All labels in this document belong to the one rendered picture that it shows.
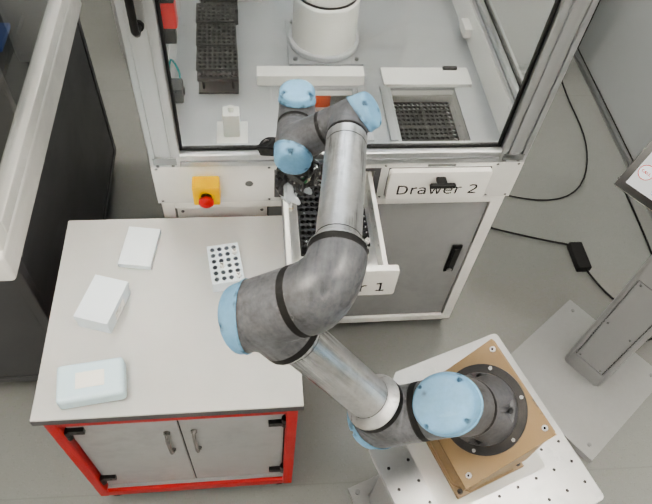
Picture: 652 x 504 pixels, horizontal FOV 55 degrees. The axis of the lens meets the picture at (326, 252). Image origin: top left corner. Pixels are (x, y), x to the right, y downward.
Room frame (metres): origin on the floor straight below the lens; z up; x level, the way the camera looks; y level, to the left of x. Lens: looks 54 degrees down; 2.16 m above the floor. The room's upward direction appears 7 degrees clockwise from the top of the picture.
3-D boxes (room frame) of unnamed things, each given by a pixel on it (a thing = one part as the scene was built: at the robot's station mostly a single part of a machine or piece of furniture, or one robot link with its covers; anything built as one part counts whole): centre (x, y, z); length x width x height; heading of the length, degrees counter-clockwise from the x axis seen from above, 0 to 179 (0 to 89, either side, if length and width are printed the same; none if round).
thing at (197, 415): (0.80, 0.37, 0.38); 0.62 x 0.58 x 0.76; 101
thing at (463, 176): (1.23, -0.29, 0.87); 0.29 x 0.02 x 0.11; 101
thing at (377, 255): (1.06, 0.00, 0.86); 0.40 x 0.26 x 0.06; 11
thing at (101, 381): (0.55, 0.50, 0.78); 0.15 x 0.10 x 0.04; 108
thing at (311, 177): (0.99, 0.09, 1.13); 0.09 x 0.08 x 0.12; 56
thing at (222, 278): (0.92, 0.26, 0.78); 0.12 x 0.08 x 0.04; 19
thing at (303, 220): (1.05, 0.00, 0.87); 0.22 x 0.18 x 0.06; 11
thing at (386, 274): (0.85, -0.04, 0.87); 0.29 x 0.02 x 0.11; 101
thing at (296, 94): (0.99, 0.10, 1.29); 0.09 x 0.08 x 0.11; 3
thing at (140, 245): (0.96, 0.50, 0.77); 0.13 x 0.09 x 0.02; 2
